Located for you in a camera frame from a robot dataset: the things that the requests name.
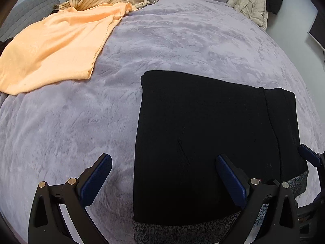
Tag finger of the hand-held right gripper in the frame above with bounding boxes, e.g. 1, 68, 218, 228
298, 144, 325, 169

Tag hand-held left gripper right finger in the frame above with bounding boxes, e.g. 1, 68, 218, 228
215, 155, 300, 244

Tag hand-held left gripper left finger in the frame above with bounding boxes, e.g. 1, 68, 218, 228
28, 153, 113, 244

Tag black pants with patterned lining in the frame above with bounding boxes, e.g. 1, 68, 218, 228
132, 71, 309, 244

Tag orange cloth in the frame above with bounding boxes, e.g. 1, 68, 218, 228
0, 2, 134, 95

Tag purple plush blanket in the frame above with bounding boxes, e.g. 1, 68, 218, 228
0, 0, 325, 244

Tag beige puffer jacket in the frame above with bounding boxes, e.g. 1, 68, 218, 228
227, 0, 269, 31

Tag grey padded headboard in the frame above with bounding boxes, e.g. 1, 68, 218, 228
0, 0, 61, 44

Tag wall-mounted screen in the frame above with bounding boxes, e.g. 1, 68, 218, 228
307, 5, 325, 56

